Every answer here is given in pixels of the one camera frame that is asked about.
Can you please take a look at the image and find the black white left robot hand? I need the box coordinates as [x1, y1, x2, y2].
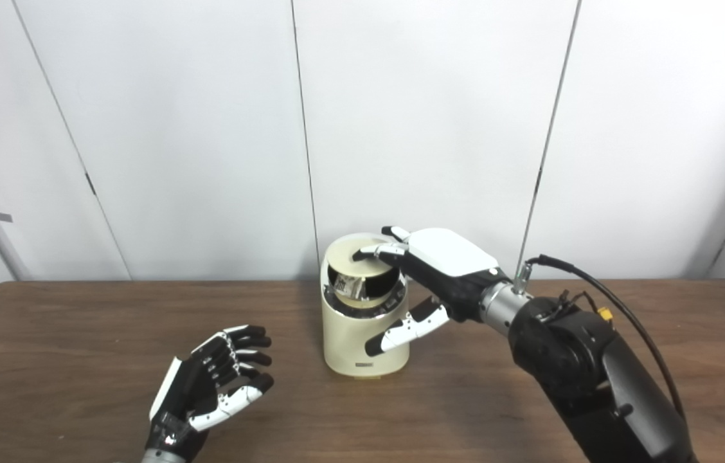
[145, 325, 274, 454]

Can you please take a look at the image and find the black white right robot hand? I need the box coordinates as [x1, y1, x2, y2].
[352, 226, 511, 358]

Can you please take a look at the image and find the cream round bin lid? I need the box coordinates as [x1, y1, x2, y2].
[328, 242, 402, 303]

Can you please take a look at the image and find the white green milk carton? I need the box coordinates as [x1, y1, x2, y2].
[336, 275, 367, 300]

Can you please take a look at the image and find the cream-colored round bin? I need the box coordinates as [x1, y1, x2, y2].
[321, 233, 409, 380]

